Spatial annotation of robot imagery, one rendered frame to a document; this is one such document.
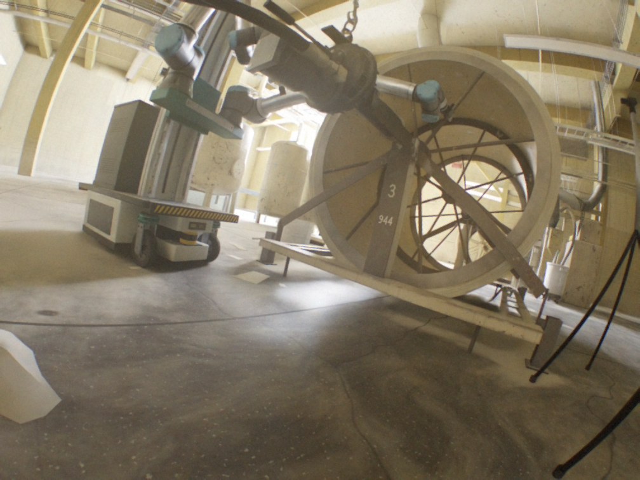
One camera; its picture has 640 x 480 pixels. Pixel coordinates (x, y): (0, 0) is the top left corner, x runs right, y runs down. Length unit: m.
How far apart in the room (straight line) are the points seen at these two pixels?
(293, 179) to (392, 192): 5.70
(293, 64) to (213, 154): 4.81
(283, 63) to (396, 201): 0.88
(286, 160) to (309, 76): 6.21
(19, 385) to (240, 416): 0.43
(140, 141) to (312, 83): 1.11
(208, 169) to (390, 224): 4.54
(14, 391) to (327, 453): 0.57
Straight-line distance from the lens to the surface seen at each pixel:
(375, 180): 2.79
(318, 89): 0.88
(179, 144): 1.72
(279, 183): 6.92
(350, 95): 0.93
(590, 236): 7.38
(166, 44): 1.33
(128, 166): 1.65
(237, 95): 1.76
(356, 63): 0.95
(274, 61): 0.76
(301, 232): 2.68
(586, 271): 7.19
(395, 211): 1.36
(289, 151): 7.05
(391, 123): 1.16
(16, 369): 0.61
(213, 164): 5.50
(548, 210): 1.49
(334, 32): 1.06
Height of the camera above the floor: 0.39
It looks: 4 degrees down
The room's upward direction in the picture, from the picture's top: 13 degrees clockwise
